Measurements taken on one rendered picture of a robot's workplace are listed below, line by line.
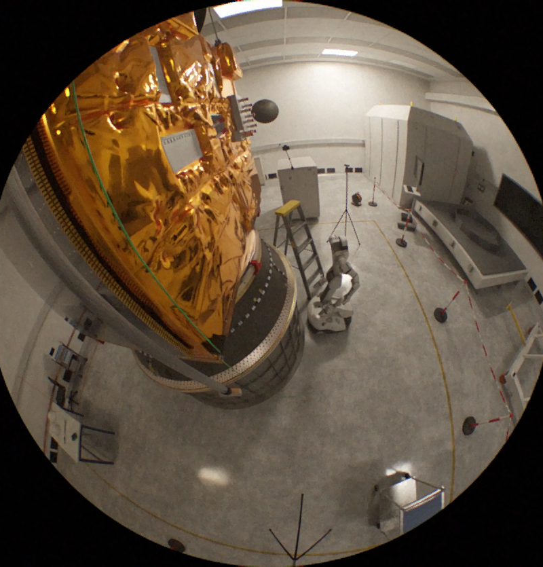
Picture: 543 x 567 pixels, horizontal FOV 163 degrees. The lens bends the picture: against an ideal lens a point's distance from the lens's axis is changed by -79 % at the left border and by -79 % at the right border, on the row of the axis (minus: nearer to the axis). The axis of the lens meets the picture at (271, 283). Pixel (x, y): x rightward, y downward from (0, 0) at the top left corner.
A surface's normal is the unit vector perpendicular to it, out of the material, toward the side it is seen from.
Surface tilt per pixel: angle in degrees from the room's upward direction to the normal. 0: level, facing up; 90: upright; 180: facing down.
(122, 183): 87
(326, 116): 90
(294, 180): 90
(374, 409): 0
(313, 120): 90
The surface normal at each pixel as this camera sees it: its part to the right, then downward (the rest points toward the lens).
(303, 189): -0.05, 0.76
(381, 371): -0.18, -0.66
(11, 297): 0.98, -0.08
